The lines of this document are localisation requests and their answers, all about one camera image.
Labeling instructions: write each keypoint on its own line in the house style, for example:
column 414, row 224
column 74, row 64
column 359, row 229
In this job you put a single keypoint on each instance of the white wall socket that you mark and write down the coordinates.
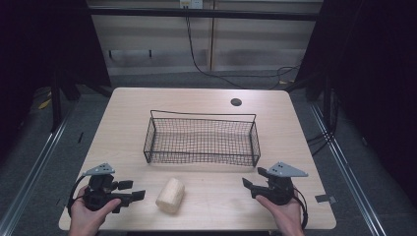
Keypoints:
column 191, row 3

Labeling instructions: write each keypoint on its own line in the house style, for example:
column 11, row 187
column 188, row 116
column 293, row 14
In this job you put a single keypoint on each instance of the dark curtain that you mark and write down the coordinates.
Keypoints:
column 39, row 49
column 377, row 82

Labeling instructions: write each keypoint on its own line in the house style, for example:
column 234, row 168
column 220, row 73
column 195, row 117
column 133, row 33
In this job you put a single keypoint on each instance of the grey tape strip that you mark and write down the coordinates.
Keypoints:
column 325, row 198

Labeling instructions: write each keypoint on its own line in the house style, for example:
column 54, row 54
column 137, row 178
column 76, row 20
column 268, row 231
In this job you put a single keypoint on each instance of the pale yellow corn cob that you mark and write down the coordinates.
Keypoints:
column 170, row 195

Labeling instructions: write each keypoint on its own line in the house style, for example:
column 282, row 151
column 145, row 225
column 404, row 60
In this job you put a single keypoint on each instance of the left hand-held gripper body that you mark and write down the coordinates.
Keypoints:
column 98, row 196

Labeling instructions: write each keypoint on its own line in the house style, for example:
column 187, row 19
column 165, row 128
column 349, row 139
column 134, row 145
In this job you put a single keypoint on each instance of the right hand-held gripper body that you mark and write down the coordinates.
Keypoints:
column 278, row 191

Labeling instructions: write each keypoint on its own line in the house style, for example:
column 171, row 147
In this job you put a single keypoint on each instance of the person's left hand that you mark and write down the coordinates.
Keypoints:
column 87, row 218

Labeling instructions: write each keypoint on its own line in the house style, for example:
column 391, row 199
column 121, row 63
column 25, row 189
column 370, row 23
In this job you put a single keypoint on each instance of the metal floor rail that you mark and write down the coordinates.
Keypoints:
column 347, row 177
column 32, row 172

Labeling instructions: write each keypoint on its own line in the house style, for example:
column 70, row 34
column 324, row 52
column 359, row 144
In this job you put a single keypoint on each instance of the yellow floor tape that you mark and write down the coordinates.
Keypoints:
column 45, row 103

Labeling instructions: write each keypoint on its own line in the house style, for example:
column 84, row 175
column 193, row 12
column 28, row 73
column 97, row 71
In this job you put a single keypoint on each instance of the black horizontal metal bar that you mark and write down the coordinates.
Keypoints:
column 147, row 12

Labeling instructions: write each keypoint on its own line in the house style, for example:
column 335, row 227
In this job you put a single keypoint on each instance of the person's right hand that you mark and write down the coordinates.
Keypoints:
column 283, row 216

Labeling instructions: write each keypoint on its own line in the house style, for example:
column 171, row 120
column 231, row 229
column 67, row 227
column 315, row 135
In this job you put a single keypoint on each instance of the dark round table grommet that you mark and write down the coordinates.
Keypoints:
column 236, row 102

